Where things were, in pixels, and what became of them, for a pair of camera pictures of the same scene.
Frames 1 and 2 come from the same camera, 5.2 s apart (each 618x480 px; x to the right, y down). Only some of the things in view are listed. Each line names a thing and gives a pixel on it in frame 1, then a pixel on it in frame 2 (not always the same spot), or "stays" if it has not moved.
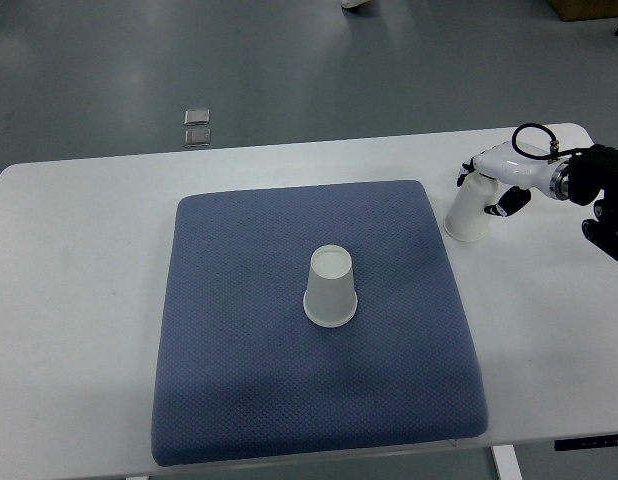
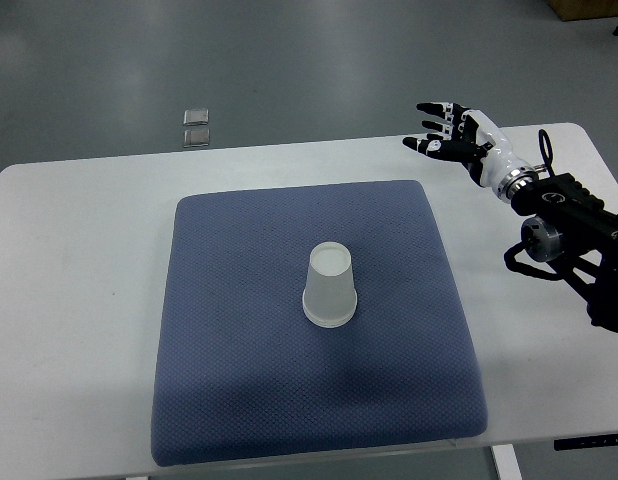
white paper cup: x=467 y=218 -> x=330 y=298
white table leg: x=509 y=467 stays
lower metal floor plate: x=197 y=137 stays
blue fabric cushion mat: x=246 y=375 stays
